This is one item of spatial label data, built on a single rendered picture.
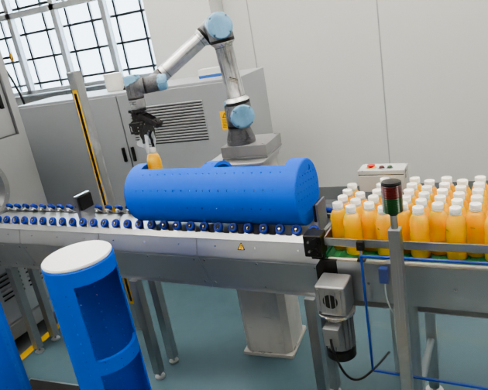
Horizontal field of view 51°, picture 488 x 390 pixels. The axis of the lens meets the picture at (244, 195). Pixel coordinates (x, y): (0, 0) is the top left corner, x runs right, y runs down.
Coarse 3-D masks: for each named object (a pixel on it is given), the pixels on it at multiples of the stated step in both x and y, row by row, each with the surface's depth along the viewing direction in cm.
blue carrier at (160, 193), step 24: (144, 168) 253; (192, 168) 229; (216, 168) 222; (240, 168) 216; (264, 168) 211; (288, 168) 205; (312, 168) 217; (144, 192) 235; (168, 192) 229; (192, 192) 223; (216, 192) 217; (240, 192) 212; (264, 192) 206; (288, 192) 202; (312, 192) 218; (144, 216) 243; (168, 216) 236; (192, 216) 229; (216, 216) 223; (240, 216) 217; (264, 216) 211; (288, 216) 206; (312, 216) 218
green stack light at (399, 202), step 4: (384, 200) 158; (388, 200) 157; (392, 200) 157; (396, 200) 157; (400, 200) 157; (384, 204) 159; (388, 204) 158; (392, 204) 157; (396, 204) 157; (400, 204) 158; (384, 208) 159; (388, 208) 158; (392, 208) 158; (396, 208) 157; (400, 208) 158; (384, 212) 160; (388, 212) 159; (392, 212) 158; (396, 212) 158; (400, 212) 158
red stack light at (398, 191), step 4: (400, 184) 157; (384, 188) 157; (388, 188) 156; (392, 188) 155; (396, 188) 155; (400, 188) 156; (384, 192) 157; (388, 192) 156; (392, 192) 156; (396, 192) 156; (400, 192) 157; (384, 196) 158; (388, 196) 157; (392, 196) 156; (396, 196) 156; (400, 196) 157
